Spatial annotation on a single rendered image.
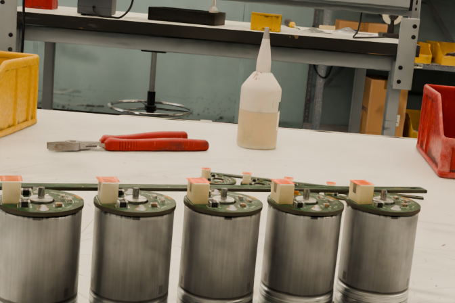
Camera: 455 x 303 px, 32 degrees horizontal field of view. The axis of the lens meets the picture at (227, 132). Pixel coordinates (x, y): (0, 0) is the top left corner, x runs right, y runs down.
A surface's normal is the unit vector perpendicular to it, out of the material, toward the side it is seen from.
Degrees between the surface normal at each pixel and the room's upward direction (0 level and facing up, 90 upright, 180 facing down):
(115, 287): 90
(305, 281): 90
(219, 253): 90
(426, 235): 0
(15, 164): 0
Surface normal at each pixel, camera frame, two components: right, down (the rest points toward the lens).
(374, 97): 0.06, 0.19
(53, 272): 0.56, 0.19
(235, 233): 0.33, 0.20
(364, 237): -0.59, 0.10
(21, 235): -0.18, 0.16
